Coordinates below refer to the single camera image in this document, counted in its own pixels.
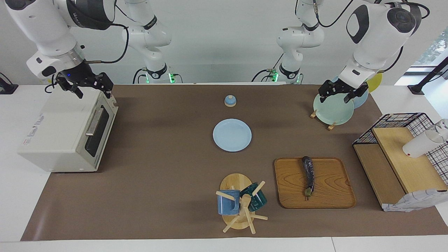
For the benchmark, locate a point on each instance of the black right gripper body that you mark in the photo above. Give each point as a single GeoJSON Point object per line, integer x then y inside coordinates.
{"type": "Point", "coordinates": [85, 78]}

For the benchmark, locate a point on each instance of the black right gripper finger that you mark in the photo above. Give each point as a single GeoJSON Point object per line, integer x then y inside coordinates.
{"type": "Point", "coordinates": [107, 93]}
{"type": "Point", "coordinates": [78, 93]}

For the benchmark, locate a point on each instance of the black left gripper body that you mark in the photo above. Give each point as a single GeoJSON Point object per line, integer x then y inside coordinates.
{"type": "Point", "coordinates": [344, 87]}

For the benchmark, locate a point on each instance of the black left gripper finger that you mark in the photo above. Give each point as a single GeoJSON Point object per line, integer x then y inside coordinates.
{"type": "Point", "coordinates": [348, 98]}
{"type": "Point", "coordinates": [322, 98]}

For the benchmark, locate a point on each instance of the beige toaster oven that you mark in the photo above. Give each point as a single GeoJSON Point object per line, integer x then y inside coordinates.
{"type": "Point", "coordinates": [59, 129]}

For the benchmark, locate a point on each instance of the dark purple eggplant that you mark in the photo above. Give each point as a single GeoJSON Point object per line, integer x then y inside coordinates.
{"type": "Point", "coordinates": [308, 175]}

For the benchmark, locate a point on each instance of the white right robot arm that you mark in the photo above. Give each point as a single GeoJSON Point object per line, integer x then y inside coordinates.
{"type": "Point", "coordinates": [42, 31]}

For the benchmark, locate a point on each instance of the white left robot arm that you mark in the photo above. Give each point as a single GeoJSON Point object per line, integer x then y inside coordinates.
{"type": "Point", "coordinates": [378, 38]}

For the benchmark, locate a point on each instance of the light blue racked plate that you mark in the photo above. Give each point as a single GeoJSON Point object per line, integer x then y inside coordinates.
{"type": "Point", "coordinates": [360, 102]}

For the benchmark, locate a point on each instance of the pale green plate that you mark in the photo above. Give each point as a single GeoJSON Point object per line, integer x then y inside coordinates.
{"type": "Point", "coordinates": [332, 111]}

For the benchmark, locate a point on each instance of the wooden plate rack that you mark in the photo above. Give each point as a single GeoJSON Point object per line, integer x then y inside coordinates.
{"type": "Point", "coordinates": [331, 126]}

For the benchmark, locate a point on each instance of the yellow plate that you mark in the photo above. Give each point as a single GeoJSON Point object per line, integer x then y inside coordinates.
{"type": "Point", "coordinates": [374, 82]}

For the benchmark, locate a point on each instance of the white cup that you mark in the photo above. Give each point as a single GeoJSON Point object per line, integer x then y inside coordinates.
{"type": "Point", "coordinates": [420, 145]}

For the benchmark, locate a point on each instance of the wooden serving tray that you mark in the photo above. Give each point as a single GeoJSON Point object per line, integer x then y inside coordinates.
{"type": "Point", "coordinates": [329, 185]}

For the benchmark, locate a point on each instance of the clear glass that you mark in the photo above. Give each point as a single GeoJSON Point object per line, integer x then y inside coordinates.
{"type": "Point", "coordinates": [442, 129]}

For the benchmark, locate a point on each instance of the brown table mat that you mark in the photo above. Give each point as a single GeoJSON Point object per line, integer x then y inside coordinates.
{"type": "Point", "coordinates": [168, 175]}

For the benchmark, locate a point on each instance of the wooden mug tree stand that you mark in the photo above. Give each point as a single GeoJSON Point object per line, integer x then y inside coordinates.
{"type": "Point", "coordinates": [236, 182]}

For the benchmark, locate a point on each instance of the dark green mug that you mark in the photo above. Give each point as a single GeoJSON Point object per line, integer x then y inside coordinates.
{"type": "Point", "coordinates": [258, 200]}

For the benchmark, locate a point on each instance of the blue mug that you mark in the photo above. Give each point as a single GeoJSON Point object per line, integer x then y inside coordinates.
{"type": "Point", "coordinates": [226, 206]}

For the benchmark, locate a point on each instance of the black clamp mount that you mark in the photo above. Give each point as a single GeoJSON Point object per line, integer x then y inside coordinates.
{"type": "Point", "coordinates": [7, 87]}

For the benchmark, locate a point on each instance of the black camera stand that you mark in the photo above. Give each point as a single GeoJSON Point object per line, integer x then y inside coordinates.
{"type": "Point", "coordinates": [428, 77]}

